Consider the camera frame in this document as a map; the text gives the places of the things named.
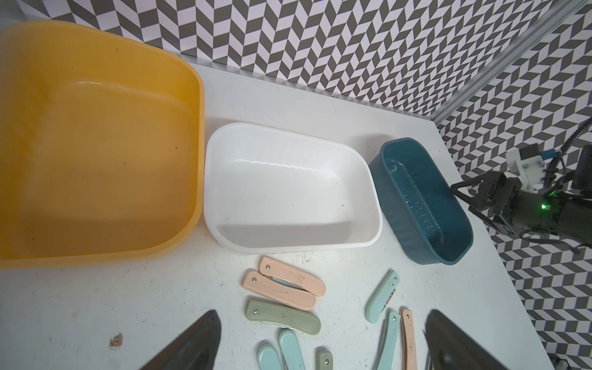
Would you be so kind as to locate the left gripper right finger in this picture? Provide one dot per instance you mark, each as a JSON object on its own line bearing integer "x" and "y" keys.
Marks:
{"x": 451, "y": 348}

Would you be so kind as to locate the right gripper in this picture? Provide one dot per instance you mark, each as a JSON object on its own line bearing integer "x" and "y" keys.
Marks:
{"x": 537, "y": 218}

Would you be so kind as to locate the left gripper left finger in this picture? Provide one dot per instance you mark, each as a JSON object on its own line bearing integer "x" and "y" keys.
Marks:
{"x": 195, "y": 348}

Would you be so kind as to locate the pink knife vertical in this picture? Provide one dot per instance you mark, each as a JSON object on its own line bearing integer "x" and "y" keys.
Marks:
{"x": 410, "y": 356}

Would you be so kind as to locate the dark teal storage box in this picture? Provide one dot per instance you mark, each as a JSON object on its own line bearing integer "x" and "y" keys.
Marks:
{"x": 417, "y": 202}

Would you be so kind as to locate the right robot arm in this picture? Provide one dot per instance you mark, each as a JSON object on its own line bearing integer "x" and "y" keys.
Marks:
{"x": 575, "y": 182}

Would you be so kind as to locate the white storage box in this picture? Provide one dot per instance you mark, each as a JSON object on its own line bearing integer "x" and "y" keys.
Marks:
{"x": 270, "y": 191}

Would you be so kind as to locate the yellow storage box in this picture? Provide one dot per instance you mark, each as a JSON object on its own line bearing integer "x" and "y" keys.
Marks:
{"x": 102, "y": 147}

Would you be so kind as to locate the mint knife middle right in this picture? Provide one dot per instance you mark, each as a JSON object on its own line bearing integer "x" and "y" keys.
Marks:
{"x": 391, "y": 332}

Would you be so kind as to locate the mint knife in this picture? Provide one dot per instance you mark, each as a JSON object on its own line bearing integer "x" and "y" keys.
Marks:
{"x": 381, "y": 296}
{"x": 391, "y": 332}
{"x": 291, "y": 350}
{"x": 268, "y": 358}

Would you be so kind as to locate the mint knife centre left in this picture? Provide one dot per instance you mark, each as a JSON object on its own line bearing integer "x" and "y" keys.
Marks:
{"x": 268, "y": 358}

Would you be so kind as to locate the mint knife upper right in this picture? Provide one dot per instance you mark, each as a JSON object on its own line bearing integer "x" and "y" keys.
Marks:
{"x": 381, "y": 296}

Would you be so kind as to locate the mint knife centre right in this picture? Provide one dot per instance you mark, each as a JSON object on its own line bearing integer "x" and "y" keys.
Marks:
{"x": 291, "y": 350}

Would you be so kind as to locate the upper pink knife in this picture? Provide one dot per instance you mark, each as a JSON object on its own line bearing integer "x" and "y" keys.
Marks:
{"x": 289, "y": 275}

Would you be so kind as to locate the olive knife under pink pair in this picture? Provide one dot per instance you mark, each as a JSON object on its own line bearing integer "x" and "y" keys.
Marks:
{"x": 282, "y": 316}

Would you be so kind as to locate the olive knife centre vertical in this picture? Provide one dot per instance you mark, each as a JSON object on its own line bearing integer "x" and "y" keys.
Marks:
{"x": 324, "y": 359}

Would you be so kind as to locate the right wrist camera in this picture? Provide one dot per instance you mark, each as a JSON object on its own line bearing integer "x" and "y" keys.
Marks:
{"x": 529, "y": 164}

